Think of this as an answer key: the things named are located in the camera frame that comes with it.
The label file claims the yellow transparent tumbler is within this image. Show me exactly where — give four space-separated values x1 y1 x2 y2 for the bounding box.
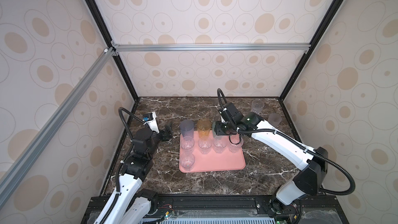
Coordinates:
197 119 212 139

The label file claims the clear faceted glass front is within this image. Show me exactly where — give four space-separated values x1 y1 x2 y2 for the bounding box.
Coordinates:
198 137 212 155

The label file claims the clear faceted glass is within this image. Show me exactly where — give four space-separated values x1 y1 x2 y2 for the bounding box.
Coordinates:
180 136 195 153
198 137 212 155

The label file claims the pink plastic tray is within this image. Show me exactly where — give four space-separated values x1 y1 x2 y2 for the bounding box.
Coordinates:
179 131 246 173

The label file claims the grey frosted tumbler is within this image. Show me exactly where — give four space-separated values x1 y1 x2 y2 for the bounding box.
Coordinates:
180 120 194 138

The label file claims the green frosted tumbler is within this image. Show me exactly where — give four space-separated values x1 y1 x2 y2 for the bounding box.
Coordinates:
212 120 223 138

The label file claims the small clear cup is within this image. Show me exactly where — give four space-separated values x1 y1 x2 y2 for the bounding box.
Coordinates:
180 153 195 171

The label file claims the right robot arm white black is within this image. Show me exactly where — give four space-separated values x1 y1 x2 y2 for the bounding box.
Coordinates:
212 112 356 205

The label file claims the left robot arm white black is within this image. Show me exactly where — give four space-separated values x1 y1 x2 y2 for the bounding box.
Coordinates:
94 121 173 224

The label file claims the frosted white cup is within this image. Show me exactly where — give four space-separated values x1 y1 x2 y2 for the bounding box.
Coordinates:
267 113 282 128

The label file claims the silver aluminium side bar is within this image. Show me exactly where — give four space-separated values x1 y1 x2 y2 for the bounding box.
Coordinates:
1 47 115 207

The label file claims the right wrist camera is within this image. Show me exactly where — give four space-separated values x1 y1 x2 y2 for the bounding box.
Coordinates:
218 102 244 123

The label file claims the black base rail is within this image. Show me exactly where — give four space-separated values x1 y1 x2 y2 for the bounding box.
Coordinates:
81 194 349 224

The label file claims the black frame post left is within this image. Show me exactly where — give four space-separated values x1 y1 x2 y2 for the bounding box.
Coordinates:
85 0 140 102

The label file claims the black frame post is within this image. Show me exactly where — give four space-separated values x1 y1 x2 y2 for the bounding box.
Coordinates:
279 0 344 102
85 0 140 102

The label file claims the black frame post right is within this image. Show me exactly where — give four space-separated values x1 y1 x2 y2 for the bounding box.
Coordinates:
279 0 344 102

